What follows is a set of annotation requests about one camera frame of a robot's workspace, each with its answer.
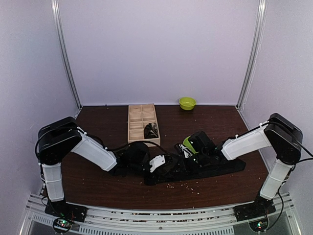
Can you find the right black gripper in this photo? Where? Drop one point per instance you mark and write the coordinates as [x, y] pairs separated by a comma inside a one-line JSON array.
[[187, 169]]

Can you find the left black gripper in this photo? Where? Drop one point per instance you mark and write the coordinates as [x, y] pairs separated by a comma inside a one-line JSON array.
[[153, 179]]

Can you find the black necktie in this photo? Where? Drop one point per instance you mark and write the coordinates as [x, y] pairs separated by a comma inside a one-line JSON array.
[[229, 167]]

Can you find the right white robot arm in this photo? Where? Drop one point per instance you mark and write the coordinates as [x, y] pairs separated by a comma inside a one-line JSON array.
[[277, 132]]

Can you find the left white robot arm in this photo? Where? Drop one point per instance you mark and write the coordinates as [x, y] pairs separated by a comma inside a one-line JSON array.
[[57, 140]]

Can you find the green plate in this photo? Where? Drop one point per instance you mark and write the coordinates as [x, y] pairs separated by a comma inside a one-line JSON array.
[[188, 144]]

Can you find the patterned rolled tie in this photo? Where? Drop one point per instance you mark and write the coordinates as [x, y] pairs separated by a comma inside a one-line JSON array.
[[151, 131]]

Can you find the green bowl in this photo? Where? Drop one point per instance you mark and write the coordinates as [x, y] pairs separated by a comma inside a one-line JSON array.
[[187, 103]]

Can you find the wooden compartment box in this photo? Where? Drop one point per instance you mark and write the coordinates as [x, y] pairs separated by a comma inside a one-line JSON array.
[[140, 118]]

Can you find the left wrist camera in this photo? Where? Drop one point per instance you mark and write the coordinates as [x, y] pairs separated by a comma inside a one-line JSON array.
[[156, 162]]

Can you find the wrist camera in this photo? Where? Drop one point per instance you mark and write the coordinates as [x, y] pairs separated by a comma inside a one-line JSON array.
[[156, 162], [183, 150]]

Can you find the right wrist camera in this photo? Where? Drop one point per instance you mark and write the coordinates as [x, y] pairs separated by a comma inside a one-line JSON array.
[[183, 150]]

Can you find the front aluminium rail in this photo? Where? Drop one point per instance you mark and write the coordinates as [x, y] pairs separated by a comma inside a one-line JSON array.
[[220, 220]]

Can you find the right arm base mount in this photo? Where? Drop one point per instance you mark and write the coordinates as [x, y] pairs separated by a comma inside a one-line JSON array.
[[256, 215]]

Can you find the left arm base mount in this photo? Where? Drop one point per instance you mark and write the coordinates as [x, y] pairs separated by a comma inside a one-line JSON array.
[[65, 221]]

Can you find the right aluminium frame post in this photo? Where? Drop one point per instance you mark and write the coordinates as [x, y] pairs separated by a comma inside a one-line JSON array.
[[258, 32]]

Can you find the aluminium frame post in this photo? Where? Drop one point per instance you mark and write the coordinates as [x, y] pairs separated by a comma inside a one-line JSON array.
[[65, 58], [258, 32]]

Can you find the left aluminium frame post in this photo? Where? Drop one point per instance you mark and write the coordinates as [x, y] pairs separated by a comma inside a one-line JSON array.
[[65, 58]]

